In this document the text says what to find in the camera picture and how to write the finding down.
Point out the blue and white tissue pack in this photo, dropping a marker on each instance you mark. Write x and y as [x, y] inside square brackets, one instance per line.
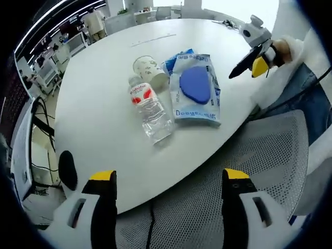
[194, 88]

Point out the grey mesh office chair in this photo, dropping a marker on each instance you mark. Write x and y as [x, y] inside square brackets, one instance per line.
[233, 168]

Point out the white tabletop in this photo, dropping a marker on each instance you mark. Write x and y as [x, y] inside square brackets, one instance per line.
[103, 116]

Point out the white office chair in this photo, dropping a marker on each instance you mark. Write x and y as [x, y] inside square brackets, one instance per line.
[163, 12]
[75, 44]

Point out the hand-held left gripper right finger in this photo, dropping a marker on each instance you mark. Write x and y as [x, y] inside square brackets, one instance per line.
[256, 207]

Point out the person's blue jeans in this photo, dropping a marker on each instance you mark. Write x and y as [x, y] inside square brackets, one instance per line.
[308, 103]

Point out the black chair armrest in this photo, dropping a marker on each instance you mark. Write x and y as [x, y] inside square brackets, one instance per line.
[68, 169]

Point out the clear plastic water bottle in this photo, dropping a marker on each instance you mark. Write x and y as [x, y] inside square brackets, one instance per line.
[150, 109]

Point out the person's right hand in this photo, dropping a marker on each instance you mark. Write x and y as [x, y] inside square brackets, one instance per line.
[281, 52]

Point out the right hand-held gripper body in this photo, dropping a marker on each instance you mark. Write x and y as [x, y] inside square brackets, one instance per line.
[254, 33]

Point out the white desk with black legs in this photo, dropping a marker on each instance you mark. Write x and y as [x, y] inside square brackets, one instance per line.
[28, 147]

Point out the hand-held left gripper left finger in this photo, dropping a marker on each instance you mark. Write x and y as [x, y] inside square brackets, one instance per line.
[75, 207]

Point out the white paper cup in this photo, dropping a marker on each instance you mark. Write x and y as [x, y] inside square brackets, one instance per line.
[150, 70]

